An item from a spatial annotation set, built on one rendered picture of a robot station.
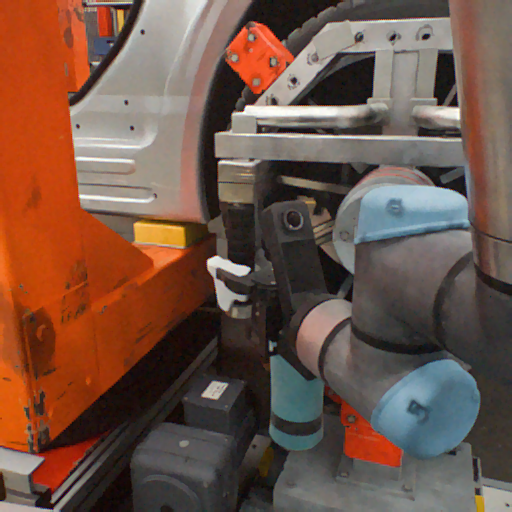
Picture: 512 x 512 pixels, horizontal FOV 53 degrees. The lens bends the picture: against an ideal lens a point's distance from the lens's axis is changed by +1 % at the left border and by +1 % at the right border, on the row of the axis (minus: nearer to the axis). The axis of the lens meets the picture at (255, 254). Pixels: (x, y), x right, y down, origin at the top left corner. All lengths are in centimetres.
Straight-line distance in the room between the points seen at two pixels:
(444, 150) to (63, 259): 54
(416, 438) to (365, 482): 83
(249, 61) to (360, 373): 56
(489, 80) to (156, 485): 89
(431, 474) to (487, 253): 105
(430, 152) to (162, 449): 70
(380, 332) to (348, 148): 29
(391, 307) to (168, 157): 86
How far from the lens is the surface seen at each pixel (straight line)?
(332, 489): 121
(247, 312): 67
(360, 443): 99
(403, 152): 61
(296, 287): 51
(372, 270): 37
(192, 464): 98
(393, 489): 122
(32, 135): 76
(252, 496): 127
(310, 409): 84
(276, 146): 64
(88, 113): 128
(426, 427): 40
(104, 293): 95
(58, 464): 126
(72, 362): 87
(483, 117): 24
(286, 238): 52
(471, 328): 31
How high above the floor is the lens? 104
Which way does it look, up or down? 18 degrees down
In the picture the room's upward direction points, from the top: straight up
